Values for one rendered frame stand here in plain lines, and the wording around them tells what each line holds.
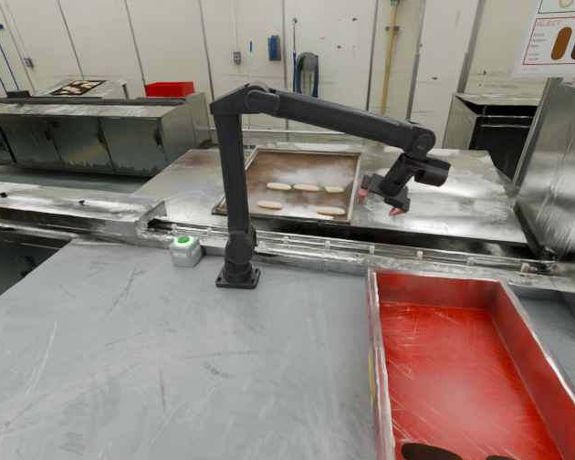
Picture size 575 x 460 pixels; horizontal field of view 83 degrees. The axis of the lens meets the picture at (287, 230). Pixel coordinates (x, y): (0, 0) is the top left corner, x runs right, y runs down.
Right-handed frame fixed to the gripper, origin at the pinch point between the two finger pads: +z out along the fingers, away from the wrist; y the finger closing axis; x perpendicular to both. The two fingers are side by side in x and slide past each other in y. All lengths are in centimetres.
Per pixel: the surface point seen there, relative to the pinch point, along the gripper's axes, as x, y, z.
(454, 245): 7.9, 32.9, 12.3
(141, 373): -60, -39, 11
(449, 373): -40.3, 21.0, -5.4
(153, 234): -17, -64, 35
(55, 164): 125, -311, 277
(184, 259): -26, -48, 26
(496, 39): 362, 118, 78
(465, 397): -44, 23, -8
